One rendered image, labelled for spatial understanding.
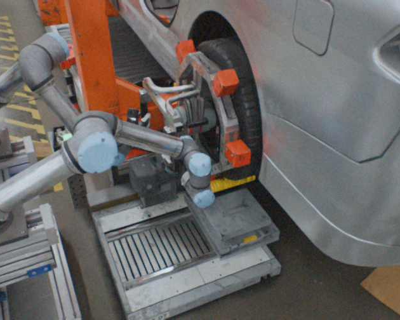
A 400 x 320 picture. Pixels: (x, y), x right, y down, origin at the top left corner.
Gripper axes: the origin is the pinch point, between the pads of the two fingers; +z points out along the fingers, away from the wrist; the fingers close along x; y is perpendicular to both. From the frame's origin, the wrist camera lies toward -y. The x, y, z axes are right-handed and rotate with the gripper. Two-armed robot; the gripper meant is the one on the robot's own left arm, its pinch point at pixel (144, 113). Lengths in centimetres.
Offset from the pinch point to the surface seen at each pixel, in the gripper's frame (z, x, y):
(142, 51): 182, -84, 51
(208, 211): 3, 28, 62
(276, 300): -26, 71, 87
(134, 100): 23.6, -16.2, 7.5
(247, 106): -14, 52, -18
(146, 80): -0.5, 4.0, -17.6
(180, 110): -6.2, 21.1, -7.7
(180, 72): 15.9, 14.4, -15.1
